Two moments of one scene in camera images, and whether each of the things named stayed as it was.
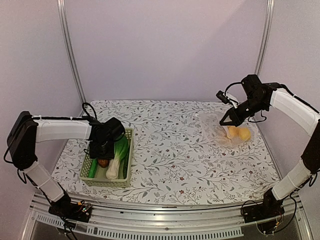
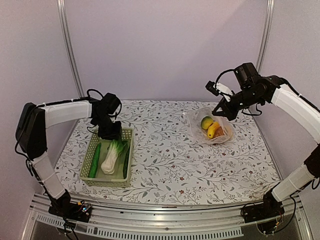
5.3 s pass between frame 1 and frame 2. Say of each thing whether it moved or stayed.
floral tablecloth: stayed
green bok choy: moved
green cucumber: stayed
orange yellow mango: moved
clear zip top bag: moved
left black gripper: moved
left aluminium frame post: stayed
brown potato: moved
